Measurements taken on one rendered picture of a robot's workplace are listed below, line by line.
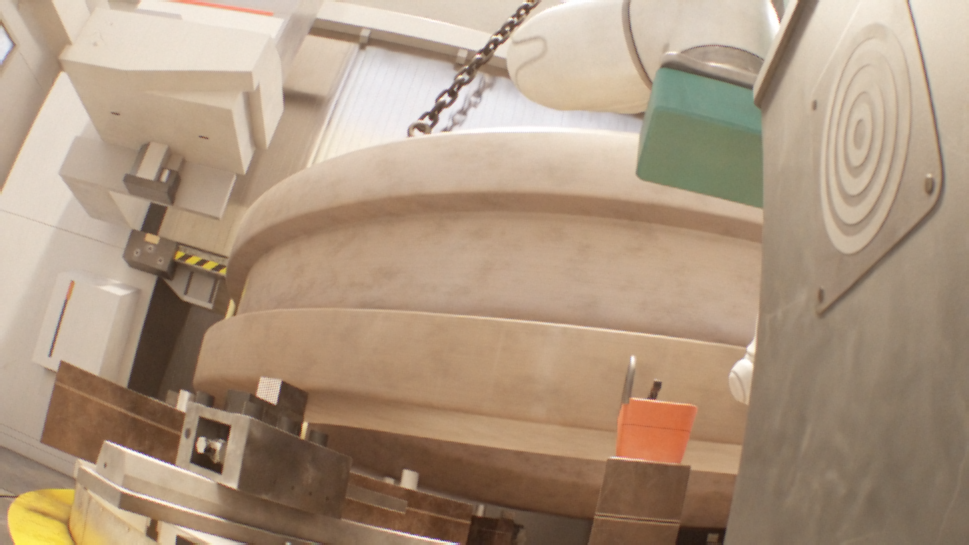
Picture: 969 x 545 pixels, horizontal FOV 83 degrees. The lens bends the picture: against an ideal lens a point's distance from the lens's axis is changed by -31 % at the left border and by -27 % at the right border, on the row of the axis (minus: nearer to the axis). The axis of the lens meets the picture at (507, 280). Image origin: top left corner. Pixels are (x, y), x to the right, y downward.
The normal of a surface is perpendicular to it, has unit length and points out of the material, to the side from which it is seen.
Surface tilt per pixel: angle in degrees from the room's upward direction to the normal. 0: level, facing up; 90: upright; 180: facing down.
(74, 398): 90
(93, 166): 90
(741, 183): 180
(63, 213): 90
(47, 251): 90
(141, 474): 72
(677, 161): 180
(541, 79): 147
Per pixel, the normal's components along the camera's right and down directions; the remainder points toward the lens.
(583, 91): -0.26, 0.88
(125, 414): 0.59, -0.18
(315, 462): 0.85, -0.03
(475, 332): -0.30, -0.40
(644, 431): -0.11, -0.25
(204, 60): 0.22, -0.31
